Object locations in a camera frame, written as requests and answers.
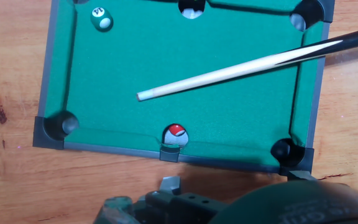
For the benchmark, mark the green striped pool ball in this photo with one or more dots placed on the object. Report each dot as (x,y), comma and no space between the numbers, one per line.
(101,20)

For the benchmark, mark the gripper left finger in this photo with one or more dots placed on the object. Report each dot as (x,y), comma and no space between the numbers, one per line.
(185,208)

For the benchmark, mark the red striped pool ball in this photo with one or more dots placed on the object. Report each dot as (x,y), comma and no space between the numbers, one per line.
(176,134)

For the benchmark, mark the wooden pool cue black butt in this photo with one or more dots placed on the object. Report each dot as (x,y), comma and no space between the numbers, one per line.
(228,72)

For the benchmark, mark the white striped pool ball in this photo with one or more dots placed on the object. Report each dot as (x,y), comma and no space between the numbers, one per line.
(192,14)

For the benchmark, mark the mini pool table green felt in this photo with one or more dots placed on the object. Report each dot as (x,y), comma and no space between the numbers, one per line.
(197,46)

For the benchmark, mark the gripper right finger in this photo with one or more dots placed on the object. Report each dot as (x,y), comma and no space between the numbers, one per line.
(301,176)

